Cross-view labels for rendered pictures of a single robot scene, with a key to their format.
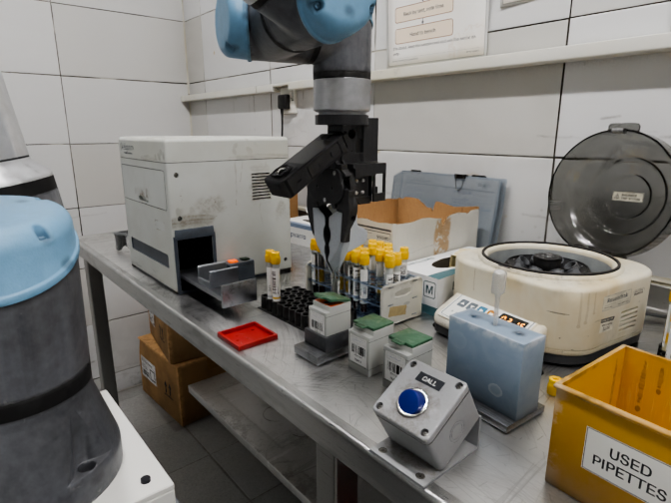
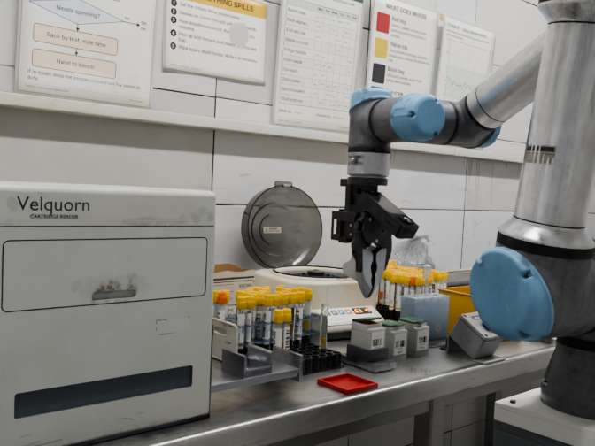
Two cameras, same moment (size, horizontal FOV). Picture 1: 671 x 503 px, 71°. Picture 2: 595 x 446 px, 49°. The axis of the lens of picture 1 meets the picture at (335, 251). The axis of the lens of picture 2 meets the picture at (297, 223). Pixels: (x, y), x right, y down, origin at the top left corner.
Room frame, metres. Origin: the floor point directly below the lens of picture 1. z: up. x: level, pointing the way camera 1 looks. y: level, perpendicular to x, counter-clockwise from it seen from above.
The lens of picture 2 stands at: (0.78, 1.16, 1.18)
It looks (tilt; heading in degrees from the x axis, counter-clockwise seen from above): 3 degrees down; 270
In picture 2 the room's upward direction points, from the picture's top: 3 degrees clockwise
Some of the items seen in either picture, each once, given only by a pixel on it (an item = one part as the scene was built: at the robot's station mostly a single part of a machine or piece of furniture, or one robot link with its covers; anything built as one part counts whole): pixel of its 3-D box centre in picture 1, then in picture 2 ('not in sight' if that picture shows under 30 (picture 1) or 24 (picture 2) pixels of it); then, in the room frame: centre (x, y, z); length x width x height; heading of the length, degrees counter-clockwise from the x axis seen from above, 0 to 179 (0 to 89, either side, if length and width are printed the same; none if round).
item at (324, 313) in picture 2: (335, 297); (323, 332); (0.72, 0.00, 0.93); 0.01 x 0.01 x 0.10
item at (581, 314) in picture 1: (537, 293); (319, 298); (0.71, -0.32, 0.94); 0.30 x 0.24 x 0.12; 121
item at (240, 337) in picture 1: (247, 335); (347, 383); (0.68, 0.14, 0.88); 0.07 x 0.07 x 0.01; 40
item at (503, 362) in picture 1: (491, 364); (424, 319); (0.50, -0.18, 0.92); 0.10 x 0.07 x 0.10; 35
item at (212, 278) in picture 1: (213, 276); (234, 368); (0.85, 0.23, 0.92); 0.21 x 0.07 x 0.05; 40
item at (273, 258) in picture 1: (307, 284); (291, 335); (0.77, 0.05, 0.93); 0.17 x 0.09 x 0.11; 41
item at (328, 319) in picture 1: (330, 321); (367, 340); (0.64, 0.01, 0.92); 0.05 x 0.04 x 0.06; 130
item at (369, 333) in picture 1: (370, 343); (390, 340); (0.59, -0.05, 0.91); 0.05 x 0.04 x 0.07; 130
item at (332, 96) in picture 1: (340, 99); (367, 166); (0.65, -0.01, 1.23); 0.08 x 0.08 x 0.05
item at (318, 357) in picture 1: (330, 339); (367, 355); (0.64, 0.01, 0.89); 0.09 x 0.05 x 0.04; 130
